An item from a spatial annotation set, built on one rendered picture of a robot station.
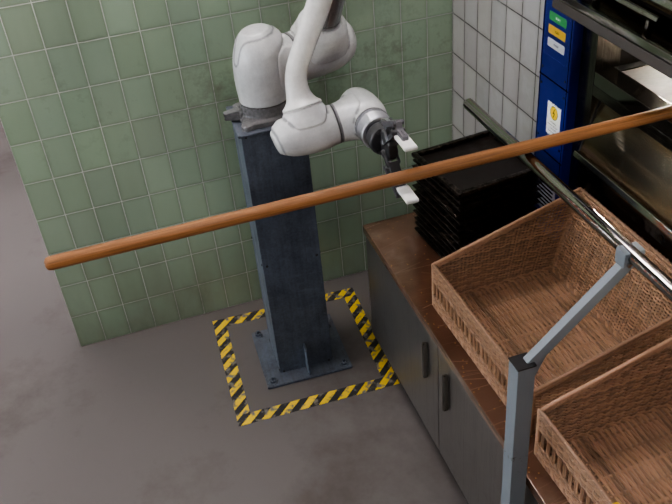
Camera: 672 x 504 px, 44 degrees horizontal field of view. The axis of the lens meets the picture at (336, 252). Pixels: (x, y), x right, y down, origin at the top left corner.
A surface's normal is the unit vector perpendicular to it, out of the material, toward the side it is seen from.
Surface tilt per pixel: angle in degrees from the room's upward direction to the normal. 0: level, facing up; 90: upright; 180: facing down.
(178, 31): 90
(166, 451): 0
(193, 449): 0
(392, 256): 0
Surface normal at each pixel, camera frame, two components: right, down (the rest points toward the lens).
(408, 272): -0.08, -0.80
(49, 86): 0.31, 0.54
